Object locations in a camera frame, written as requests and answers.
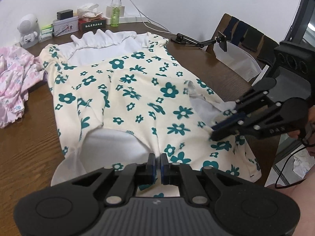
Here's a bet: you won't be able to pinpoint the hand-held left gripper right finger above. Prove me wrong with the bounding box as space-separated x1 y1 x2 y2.
160 153 245 206

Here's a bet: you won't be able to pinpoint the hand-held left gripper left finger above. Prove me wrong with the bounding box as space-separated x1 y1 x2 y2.
71 153 158 206

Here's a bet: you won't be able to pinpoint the dark red tissue box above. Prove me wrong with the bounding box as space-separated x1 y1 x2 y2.
78 17 107 32

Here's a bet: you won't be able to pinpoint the grey tin box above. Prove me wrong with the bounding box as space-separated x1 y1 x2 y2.
52 16 80 37

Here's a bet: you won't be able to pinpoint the grey window frame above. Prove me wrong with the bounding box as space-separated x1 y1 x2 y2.
283 0 315 45

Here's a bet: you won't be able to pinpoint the white bag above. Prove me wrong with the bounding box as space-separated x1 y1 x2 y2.
214 42 261 82

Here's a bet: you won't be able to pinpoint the white robot-shaped speaker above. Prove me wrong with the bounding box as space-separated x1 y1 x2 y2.
17 13 40 49

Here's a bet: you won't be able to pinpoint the white tissue paper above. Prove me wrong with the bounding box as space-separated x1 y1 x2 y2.
77 3 104 19

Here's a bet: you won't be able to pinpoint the person's right hand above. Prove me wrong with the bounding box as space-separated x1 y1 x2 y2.
288 103 315 158

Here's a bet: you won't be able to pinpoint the white charger cable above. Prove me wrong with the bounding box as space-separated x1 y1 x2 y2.
111 0 173 33

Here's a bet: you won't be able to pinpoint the green spray bottle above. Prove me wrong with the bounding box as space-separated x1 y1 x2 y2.
111 5 120 27

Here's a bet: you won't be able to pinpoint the black power adapter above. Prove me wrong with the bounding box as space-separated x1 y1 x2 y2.
57 9 74 20

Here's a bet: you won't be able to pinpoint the cream green floral dress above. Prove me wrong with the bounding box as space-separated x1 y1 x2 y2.
39 29 262 198

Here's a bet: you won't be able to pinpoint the white power strip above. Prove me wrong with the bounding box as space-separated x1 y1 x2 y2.
102 16 144 25

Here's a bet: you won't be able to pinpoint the person's arm in pink sleeve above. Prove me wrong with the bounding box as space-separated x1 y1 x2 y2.
267 172 315 236

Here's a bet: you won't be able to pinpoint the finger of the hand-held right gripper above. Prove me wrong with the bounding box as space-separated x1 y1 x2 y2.
210 102 283 142
213 87 267 129

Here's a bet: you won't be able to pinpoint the small green white boxes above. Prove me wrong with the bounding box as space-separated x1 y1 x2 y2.
39 23 55 41

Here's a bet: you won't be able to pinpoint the navy cloth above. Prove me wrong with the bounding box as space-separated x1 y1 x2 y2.
225 16 249 46

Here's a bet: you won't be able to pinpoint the wooden chair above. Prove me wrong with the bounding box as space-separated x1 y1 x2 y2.
205 13 277 86

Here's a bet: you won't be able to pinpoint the white charger plug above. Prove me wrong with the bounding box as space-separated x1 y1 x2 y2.
106 1 125 18

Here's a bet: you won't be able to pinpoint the pink floral garment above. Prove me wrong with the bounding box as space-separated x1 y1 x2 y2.
0 45 48 129

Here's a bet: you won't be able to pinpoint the dark olive cloth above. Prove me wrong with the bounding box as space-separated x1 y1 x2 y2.
242 27 276 62

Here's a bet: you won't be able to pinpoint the white power strip cord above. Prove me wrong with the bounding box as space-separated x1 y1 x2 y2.
141 21 173 33

